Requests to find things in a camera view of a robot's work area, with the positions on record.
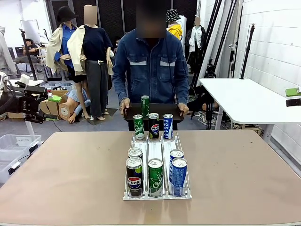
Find lying mannequin torso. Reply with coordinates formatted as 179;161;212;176
58;89;92;125

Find mannequin with black hat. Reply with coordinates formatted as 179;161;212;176
46;6;89;118

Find white side table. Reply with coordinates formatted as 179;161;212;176
199;78;301;145

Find black light stand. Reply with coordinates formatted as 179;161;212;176
190;0;243;89

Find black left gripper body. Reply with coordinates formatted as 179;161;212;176
7;95;40;116

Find black serving tray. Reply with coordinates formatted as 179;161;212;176
123;103;185;122

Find person's left hand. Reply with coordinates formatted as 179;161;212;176
177;102;190;117

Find clear plastic storage bin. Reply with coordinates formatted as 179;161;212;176
0;149;27;184
0;134;42;163
44;81;76;91

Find black camera tripod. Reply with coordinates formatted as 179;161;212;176
19;28;38;81

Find black pole stand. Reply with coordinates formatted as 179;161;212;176
239;23;256;80

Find person's right hand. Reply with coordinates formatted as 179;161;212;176
119;97;131;116

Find mannequin in yellow hoodie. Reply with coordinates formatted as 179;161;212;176
166;8;183;40

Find coiled floor cables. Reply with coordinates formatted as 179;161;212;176
198;110;219;125

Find mannequin in navy top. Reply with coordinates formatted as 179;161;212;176
67;4;115;121

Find brown cardboard box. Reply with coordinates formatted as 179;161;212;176
7;90;69;120

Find wooden crate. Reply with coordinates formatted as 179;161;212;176
241;123;263;136

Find mannequin in white jacket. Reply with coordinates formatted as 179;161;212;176
185;16;207;73

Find black camera equipment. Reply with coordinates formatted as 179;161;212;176
204;58;217;79

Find blue Pocari Sweat can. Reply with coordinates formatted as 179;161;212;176
163;113;174;140
169;149;184;184
172;157;188;197

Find person in denim jacket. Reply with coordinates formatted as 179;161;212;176
111;0;190;131

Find black Pepsi can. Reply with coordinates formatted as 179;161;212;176
127;147;143;161
148;113;160;140
126;156;144;198

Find person's left forearm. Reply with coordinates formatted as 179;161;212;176
175;75;190;105

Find clear acrylic can rack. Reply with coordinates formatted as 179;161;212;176
123;131;192;201

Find green Chilsung cider can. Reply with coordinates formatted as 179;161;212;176
141;95;151;118
148;158;164;197
133;114;144;140

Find person's right forearm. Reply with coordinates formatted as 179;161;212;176
112;70;130;102

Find mannequin in white hoodie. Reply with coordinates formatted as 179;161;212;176
175;15;187;48

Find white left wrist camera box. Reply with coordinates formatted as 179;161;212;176
15;73;31;87

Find white whiteboard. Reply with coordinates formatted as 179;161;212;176
20;20;40;44

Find seated person in black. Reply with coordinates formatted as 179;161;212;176
14;38;40;64

